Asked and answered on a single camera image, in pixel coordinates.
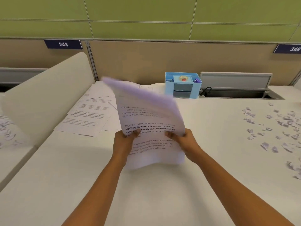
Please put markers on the person's right hand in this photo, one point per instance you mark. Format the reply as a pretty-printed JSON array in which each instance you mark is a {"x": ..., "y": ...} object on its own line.
[{"x": 190, "y": 148}]

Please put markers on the person's left hand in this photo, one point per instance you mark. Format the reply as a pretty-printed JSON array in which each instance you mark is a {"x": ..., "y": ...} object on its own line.
[{"x": 123, "y": 148}]

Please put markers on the gathered printed sheet bundle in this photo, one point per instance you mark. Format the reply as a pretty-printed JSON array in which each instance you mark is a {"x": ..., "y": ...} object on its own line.
[{"x": 145, "y": 110}]

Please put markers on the pile of printed papers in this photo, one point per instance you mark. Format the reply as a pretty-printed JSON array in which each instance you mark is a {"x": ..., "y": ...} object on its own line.
[{"x": 87, "y": 120}]

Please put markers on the blue desk organizer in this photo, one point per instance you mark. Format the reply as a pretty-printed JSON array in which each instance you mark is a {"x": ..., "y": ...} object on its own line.
[{"x": 168, "y": 90}]

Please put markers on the heap of paper scraps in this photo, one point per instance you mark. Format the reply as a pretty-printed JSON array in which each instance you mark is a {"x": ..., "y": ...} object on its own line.
[
  {"x": 249, "y": 114},
  {"x": 5, "y": 131}
]

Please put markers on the clear tape roll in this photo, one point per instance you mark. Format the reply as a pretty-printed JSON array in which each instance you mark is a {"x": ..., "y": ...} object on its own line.
[{"x": 180, "y": 78}]

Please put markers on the person's left forearm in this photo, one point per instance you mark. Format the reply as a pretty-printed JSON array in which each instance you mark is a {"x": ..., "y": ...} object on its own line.
[{"x": 98, "y": 197}]

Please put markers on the person's right forearm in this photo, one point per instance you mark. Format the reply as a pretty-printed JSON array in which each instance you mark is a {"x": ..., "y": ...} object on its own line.
[{"x": 235, "y": 190}]

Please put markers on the white desk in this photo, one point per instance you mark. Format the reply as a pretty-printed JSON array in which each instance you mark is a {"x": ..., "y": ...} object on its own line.
[
  {"x": 11, "y": 167},
  {"x": 235, "y": 167}
]

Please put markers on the beige partition panel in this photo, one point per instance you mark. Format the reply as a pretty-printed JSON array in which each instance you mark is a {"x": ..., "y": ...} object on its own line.
[
  {"x": 21, "y": 55},
  {"x": 141, "y": 61}
]

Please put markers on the white side divider panel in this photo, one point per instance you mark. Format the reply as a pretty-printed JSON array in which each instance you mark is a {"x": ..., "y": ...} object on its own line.
[
  {"x": 47, "y": 96},
  {"x": 299, "y": 82}
]

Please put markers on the blue number sign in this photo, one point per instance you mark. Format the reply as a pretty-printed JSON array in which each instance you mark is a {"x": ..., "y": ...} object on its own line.
[
  {"x": 50, "y": 44},
  {"x": 282, "y": 48}
]

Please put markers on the grey partition post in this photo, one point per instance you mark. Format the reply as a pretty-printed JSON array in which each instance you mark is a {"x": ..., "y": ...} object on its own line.
[
  {"x": 295, "y": 77},
  {"x": 92, "y": 62}
]

